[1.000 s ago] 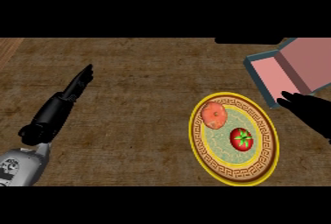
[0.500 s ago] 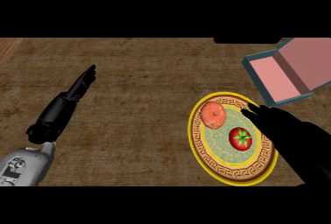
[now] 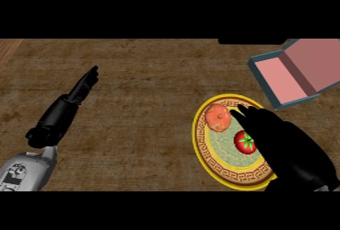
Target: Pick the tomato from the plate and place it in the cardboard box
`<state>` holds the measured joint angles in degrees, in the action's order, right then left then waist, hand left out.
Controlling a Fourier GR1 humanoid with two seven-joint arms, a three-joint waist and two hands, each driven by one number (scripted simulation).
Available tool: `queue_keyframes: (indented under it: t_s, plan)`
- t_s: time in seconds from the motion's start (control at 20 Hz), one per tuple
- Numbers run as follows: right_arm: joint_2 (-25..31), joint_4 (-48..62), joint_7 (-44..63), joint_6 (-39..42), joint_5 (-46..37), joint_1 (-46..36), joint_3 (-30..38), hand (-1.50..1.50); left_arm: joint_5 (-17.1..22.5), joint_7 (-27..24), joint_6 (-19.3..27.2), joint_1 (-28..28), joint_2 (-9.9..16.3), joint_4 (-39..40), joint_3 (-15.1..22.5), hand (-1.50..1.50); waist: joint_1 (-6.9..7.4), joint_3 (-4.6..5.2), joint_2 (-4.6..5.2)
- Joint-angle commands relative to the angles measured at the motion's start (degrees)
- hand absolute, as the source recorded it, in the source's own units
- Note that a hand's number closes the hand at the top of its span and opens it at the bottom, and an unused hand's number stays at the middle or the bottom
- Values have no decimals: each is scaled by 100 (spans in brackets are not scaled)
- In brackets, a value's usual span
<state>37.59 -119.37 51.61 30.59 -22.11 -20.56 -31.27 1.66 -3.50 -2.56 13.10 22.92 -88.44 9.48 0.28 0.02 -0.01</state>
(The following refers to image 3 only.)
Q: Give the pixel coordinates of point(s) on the open pink cardboard box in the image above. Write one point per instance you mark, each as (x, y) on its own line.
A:
(299, 72)

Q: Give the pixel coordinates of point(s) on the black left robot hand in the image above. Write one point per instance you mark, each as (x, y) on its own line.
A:
(58, 119)

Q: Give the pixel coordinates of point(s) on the yellow patterned plate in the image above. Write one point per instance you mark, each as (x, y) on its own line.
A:
(234, 142)

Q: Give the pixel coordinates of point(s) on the orange round vegetable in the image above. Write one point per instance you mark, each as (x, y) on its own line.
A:
(217, 117)

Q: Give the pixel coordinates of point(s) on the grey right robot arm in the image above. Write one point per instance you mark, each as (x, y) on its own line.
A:
(328, 188)

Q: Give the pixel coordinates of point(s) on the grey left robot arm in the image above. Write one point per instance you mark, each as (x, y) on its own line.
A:
(27, 172)

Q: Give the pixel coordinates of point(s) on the red tomato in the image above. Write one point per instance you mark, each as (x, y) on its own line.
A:
(244, 142)

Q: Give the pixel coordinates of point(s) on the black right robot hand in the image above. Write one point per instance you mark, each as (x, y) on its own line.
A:
(287, 146)

